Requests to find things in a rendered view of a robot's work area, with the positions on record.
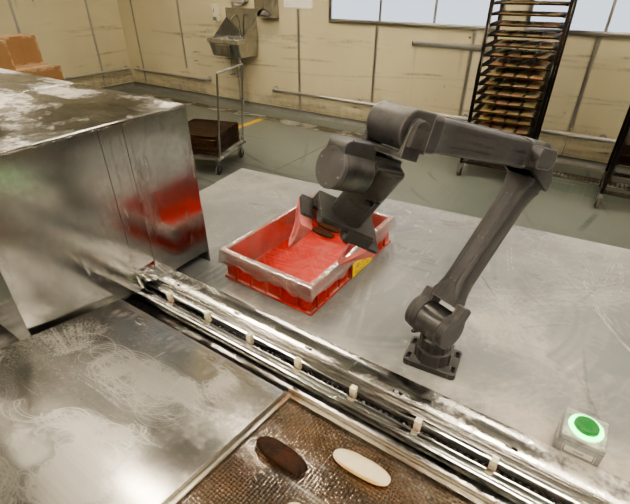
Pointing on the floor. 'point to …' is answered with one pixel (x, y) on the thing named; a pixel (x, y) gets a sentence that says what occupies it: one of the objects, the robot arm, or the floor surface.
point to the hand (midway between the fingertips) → (317, 251)
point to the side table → (520, 411)
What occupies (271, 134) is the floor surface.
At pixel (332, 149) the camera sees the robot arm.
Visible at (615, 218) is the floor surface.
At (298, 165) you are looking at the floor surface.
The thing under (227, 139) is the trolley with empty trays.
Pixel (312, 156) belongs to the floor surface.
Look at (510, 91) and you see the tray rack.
